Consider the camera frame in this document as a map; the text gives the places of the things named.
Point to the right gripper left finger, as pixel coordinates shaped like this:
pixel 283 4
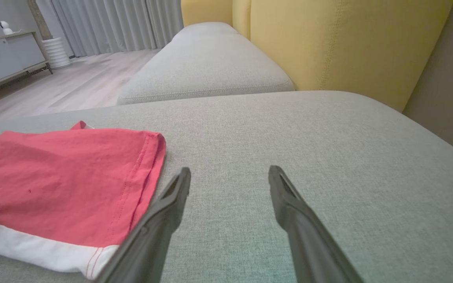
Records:
pixel 151 239

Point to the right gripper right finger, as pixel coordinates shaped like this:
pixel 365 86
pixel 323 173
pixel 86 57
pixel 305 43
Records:
pixel 309 243

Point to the red shorts white hem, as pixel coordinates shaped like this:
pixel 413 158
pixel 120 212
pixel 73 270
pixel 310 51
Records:
pixel 53 184

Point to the large grey sofa seat cushion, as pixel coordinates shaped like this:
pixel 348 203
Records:
pixel 289 129

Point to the small grey sofa seat cushion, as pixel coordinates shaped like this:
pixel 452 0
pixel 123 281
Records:
pixel 207 67

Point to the yellow sofa back cushion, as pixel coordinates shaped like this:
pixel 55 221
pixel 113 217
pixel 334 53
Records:
pixel 207 10
pixel 242 17
pixel 348 43

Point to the white ribbed plant pot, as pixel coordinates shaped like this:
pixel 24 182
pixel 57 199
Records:
pixel 55 53

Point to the light grey pleated curtain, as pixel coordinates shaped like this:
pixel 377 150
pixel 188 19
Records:
pixel 112 23

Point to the grey low cabinet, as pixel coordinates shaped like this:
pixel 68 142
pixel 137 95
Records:
pixel 6 57

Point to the brown plant trunk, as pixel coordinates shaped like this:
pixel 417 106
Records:
pixel 39 19

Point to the small white security camera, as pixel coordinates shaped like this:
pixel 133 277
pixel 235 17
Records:
pixel 5 27

